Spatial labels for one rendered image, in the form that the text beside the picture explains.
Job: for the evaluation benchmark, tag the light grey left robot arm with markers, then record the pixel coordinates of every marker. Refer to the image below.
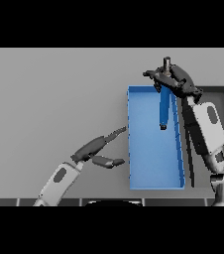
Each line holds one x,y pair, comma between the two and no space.
58,182

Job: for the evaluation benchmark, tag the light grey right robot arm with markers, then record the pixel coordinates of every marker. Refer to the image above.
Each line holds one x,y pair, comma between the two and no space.
208,139

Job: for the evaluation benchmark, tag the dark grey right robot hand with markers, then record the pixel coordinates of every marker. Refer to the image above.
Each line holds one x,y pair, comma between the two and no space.
173,81

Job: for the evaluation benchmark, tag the blue bin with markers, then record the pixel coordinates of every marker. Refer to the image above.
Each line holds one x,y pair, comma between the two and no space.
153,149

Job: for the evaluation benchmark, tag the blue pipe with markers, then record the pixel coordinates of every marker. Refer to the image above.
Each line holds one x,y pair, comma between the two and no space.
165,104

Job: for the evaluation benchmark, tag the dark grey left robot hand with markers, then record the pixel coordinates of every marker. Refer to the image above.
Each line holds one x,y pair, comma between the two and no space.
91,147

